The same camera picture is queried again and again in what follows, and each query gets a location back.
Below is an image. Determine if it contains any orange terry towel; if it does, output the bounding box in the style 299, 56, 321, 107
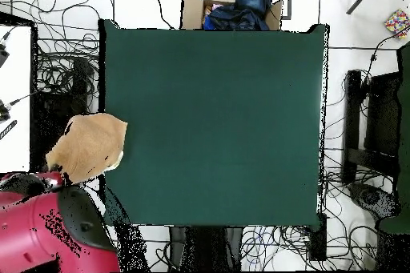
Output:
45, 112, 128, 185

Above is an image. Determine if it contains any white side table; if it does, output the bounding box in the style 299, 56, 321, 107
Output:
0, 24, 33, 175

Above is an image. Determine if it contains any black equipment stand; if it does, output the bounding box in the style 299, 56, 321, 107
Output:
31, 58, 97, 173

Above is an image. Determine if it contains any dark green table cloth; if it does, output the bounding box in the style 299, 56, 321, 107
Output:
98, 19, 329, 227

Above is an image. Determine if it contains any cardboard box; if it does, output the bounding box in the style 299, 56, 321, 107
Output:
180, 0, 284, 31

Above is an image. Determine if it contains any dark blue clothes pile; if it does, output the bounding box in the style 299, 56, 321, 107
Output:
203, 0, 273, 31

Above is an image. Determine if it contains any green covered side table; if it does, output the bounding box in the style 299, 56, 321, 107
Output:
377, 42, 410, 235

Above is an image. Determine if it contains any multicoloured dotted cloth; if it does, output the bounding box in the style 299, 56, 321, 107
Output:
384, 8, 410, 40

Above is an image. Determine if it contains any black device with cable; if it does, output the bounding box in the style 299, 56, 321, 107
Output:
0, 91, 39, 123

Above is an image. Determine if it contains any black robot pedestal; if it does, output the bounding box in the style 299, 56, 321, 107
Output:
169, 226, 244, 272

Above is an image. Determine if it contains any black floor frame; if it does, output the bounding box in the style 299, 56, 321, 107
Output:
342, 69, 401, 184

